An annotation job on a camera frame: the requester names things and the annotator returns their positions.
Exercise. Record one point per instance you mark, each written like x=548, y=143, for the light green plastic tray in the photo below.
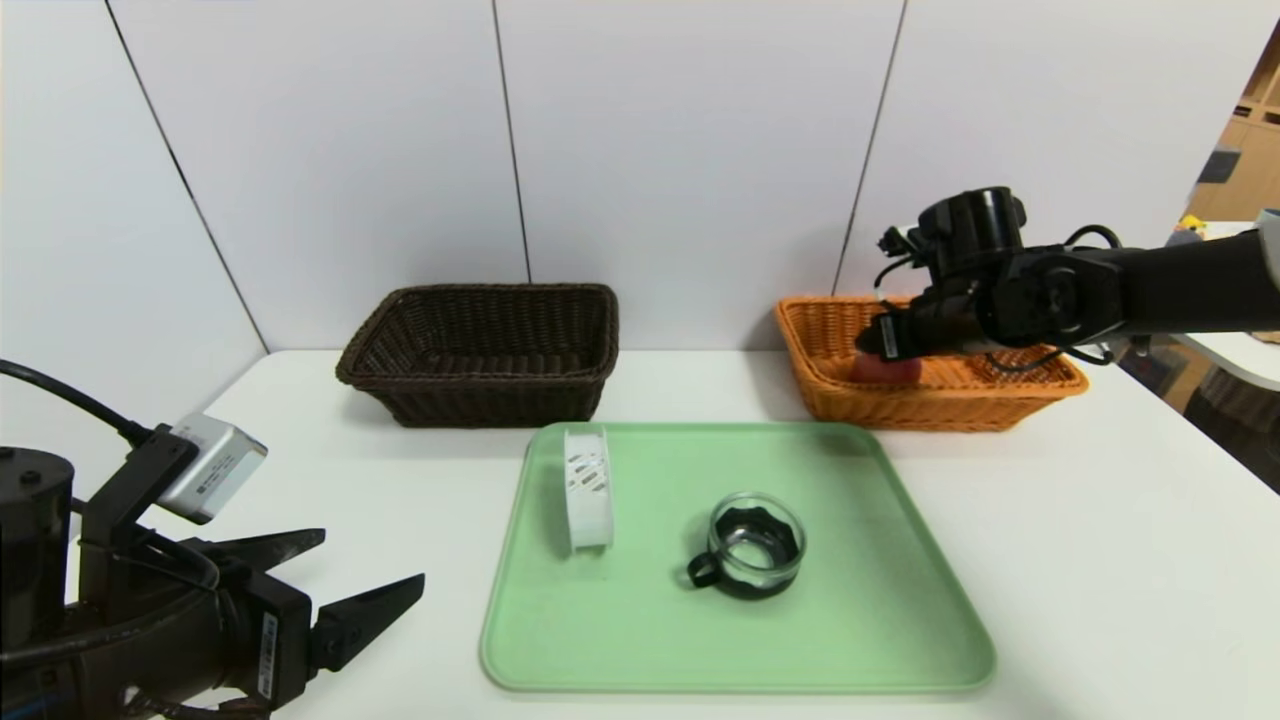
x=650, y=630

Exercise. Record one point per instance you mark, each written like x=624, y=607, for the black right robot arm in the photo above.
x=1150, y=290

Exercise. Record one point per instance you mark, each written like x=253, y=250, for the dark woven bin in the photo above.
x=1235, y=420

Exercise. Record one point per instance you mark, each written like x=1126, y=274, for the glass cup with black holder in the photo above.
x=755, y=550

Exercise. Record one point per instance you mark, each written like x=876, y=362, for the wooden shelf unit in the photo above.
x=1255, y=150

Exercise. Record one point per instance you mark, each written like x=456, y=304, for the dark brown wicker basket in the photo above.
x=480, y=395

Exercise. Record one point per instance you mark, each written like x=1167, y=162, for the white side table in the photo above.
x=1240, y=360

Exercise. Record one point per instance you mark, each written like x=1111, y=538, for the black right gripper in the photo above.
x=891, y=338

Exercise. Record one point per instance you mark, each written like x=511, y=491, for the white tape roll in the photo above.
x=588, y=500

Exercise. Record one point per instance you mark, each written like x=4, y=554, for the red peach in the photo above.
x=885, y=370

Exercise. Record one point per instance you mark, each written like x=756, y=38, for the yellow toy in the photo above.
x=1190, y=225

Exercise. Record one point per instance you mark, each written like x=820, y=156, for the orange wicker basket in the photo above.
x=920, y=405

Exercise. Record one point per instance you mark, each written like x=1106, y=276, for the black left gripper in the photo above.
x=272, y=640

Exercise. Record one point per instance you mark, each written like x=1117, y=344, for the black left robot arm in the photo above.
x=60, y=660

